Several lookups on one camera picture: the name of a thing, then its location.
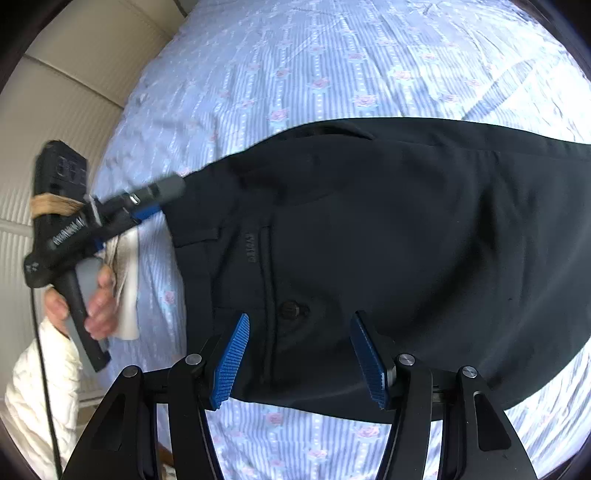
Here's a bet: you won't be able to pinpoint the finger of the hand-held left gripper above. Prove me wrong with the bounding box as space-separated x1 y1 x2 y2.
99 174 187 219
104 202 164 241

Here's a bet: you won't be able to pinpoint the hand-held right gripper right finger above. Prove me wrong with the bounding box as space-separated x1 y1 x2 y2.
349 311 539 480

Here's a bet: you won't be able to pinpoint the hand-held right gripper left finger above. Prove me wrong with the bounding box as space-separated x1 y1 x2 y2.
62 313 251 480

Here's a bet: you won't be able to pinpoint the black pants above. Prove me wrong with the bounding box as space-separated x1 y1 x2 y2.
164 117 591 425

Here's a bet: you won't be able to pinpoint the person's left forearm white sleeve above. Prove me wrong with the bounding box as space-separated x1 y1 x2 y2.
4 318 85 464

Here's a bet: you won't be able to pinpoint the person's left hand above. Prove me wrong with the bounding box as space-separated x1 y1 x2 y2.
44 267 119 341

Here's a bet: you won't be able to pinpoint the beige padded headboard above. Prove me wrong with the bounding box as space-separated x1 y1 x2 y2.
0 0 192 185

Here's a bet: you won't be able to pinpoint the striped floral bed sheet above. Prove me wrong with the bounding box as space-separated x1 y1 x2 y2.
90 0 591 480

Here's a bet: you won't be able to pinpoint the black cable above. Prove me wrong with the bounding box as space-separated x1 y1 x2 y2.
31 285 64 480

